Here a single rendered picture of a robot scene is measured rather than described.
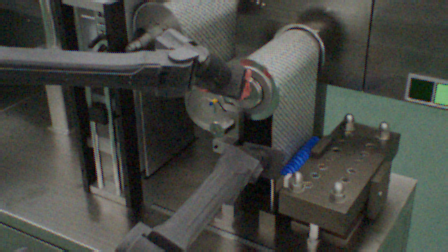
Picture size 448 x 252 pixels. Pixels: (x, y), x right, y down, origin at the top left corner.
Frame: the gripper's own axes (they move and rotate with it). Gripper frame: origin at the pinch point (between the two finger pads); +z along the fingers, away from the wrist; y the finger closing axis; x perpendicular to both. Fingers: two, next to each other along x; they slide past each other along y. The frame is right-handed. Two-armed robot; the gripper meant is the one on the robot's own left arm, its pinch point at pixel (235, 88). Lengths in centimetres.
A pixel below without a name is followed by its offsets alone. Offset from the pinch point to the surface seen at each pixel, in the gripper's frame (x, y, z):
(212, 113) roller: -5.3, -8.9, 9.8
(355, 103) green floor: 60, -49, 270
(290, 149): -7.1, 7.5, 24.1
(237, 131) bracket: -8.1, -0.1, 7.7
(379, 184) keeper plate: -8.8, 29.2, 29.9
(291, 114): 0.4, 7.5, 17.4
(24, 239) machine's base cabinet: -50, -52, 13
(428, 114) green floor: 65, -4, 276
